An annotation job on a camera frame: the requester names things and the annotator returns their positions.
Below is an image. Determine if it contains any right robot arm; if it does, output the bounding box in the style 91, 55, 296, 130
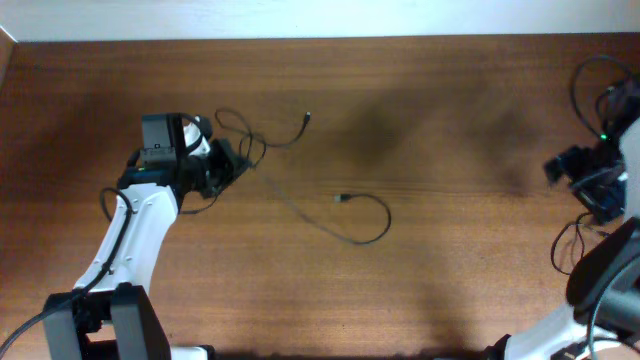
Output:
481, 122, 639, 360

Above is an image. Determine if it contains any black USB-A cable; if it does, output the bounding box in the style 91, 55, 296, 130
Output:
549, 74, 640, 276

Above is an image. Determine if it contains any thin black micro-USB cable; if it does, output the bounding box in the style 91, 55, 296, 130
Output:
213, 107, 393, 246

